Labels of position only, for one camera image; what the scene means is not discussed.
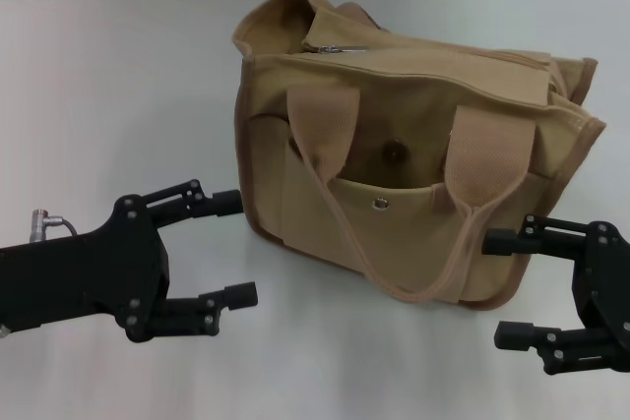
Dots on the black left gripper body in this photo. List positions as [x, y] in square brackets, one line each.
[88, 272]

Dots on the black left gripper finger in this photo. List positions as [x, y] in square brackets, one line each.
[197, 201]
[207, 309]

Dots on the silver zipper pull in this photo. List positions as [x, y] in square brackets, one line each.
[344, 49]

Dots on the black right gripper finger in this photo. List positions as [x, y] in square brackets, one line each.
[536, 240]
[551, 341]

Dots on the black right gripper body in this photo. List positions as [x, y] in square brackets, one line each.
[608, 282]

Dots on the khaki canvas food bag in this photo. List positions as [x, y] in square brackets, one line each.
[394, 243]

